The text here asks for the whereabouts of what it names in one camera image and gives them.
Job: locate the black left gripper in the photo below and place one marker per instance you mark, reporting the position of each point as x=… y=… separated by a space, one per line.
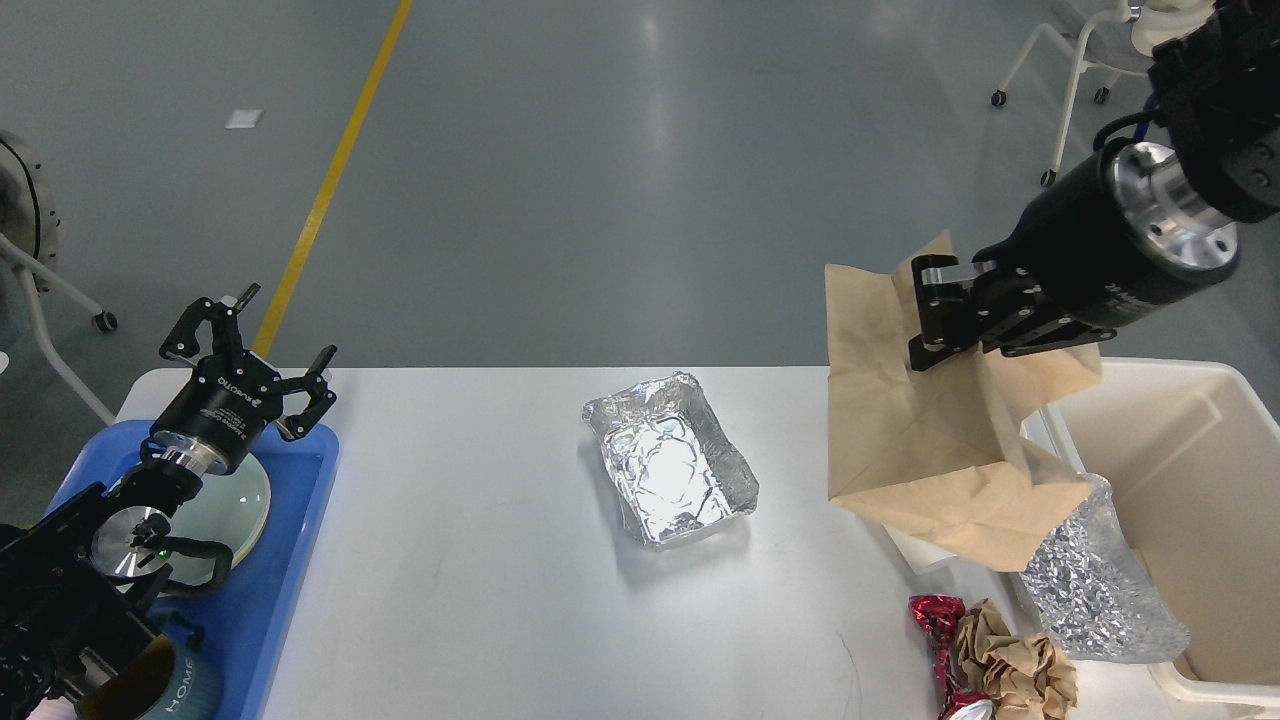
x=222 y=412

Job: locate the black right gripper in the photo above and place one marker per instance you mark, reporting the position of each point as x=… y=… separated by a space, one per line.
x=1120 y=236

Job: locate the light green plate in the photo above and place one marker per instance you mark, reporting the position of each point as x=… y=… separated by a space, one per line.
x=242 y=498

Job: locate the large brown paper bag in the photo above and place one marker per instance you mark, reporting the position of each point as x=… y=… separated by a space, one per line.
x=939 y=455

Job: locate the dark green mug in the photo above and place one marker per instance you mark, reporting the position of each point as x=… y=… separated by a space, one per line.
x=172 y=679

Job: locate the pink ribbed mug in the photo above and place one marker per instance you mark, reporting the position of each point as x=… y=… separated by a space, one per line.
x=58 y=709

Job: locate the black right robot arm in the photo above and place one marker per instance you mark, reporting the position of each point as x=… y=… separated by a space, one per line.
x=1215 y=94

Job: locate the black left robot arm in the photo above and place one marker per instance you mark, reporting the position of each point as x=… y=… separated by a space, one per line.
x=77 y=585

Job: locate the pink plate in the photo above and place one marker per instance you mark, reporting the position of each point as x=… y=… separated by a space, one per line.
x=250 y=545

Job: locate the beige plastic bin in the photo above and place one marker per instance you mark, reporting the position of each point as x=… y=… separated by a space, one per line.
x=1190 y=452

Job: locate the lying white paper cup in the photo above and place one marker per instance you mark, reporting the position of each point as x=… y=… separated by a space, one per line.
x=921 y=556

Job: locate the white chair on casters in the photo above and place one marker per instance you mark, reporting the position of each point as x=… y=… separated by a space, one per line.
x=1116 y=36

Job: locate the crumpled foil tray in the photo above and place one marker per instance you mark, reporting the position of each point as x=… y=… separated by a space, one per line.
x=1091 y=594

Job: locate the red white crushed can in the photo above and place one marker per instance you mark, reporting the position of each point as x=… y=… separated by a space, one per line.
x=938 y=616

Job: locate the crumpled brown paper ball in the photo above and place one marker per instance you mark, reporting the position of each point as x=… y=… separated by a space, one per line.
x=1025 y=676

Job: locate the aluminium foil tray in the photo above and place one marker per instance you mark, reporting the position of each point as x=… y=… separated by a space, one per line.
x=677 y=477

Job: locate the white frame with caster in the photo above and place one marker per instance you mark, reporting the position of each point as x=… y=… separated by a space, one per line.
x=30 y=248

